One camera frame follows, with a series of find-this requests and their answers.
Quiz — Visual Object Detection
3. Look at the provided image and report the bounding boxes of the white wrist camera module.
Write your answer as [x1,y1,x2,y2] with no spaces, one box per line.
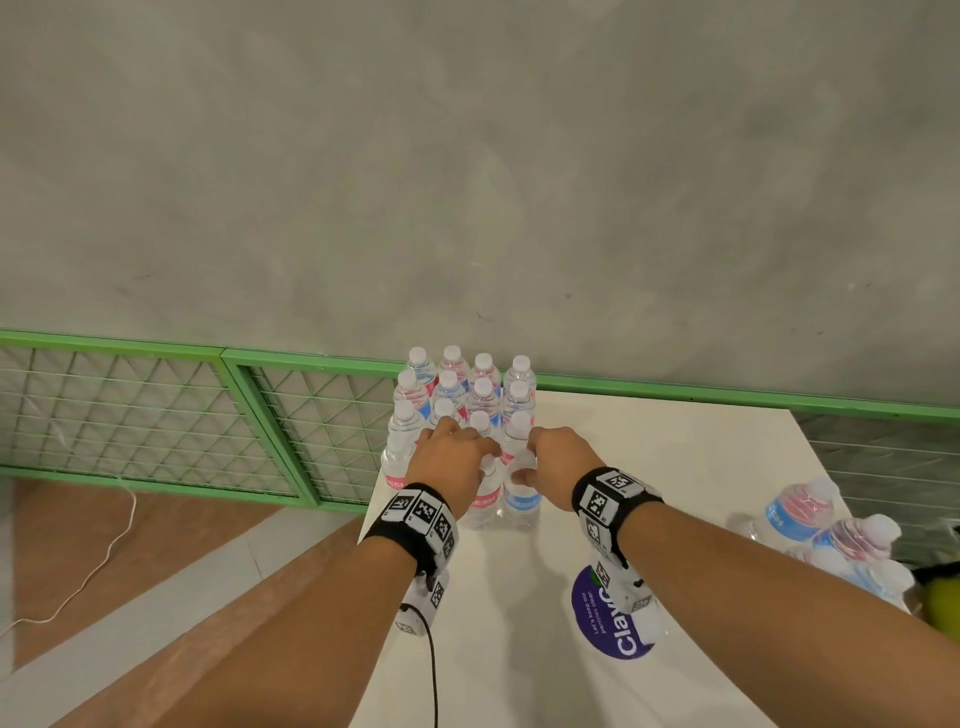
[395,566,450,639]
[588,558,655,615]

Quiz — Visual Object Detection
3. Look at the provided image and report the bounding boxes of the person's right hand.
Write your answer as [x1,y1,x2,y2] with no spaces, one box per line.
[509,425,607,514]

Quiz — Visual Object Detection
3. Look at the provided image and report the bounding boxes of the white table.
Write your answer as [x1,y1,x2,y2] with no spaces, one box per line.
[352,389,913,728]

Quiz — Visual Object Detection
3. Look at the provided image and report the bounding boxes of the wooden-backed green seat chair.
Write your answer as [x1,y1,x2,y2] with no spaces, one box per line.
[911,524,960,639]

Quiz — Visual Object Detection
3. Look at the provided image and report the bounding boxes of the thin black cable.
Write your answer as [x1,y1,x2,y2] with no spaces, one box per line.
[416,592,440,728]

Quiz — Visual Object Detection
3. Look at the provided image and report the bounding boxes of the person's left hand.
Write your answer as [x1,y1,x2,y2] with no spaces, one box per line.
[404,416,502,519]

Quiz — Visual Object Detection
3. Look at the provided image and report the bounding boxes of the person's left forearm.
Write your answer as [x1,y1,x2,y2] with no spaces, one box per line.
[149,536,421,728]

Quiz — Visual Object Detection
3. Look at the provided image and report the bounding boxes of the thin white cable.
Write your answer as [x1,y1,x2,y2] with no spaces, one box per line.
[0,476,138,639]

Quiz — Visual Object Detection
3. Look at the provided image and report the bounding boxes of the person's right forearm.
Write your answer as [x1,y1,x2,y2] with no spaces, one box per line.
[618,498,960,728]

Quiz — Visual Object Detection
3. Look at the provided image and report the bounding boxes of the purple round sticker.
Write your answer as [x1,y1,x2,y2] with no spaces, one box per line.
[569,564,673,663]

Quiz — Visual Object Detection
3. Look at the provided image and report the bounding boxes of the group of water bottles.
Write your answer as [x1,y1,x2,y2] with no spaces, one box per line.
[731,476,916,613]

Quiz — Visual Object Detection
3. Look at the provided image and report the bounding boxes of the neat rows of water bottles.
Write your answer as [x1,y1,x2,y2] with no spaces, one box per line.
[380,344,538,500]

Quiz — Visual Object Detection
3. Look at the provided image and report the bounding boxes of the water bottle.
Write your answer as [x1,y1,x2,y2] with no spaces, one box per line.
[458,453,505,530]
[500,449,543,532]

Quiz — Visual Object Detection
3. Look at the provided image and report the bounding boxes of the green metal mesh fence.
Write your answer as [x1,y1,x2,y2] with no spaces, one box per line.
[0,328,960,568]

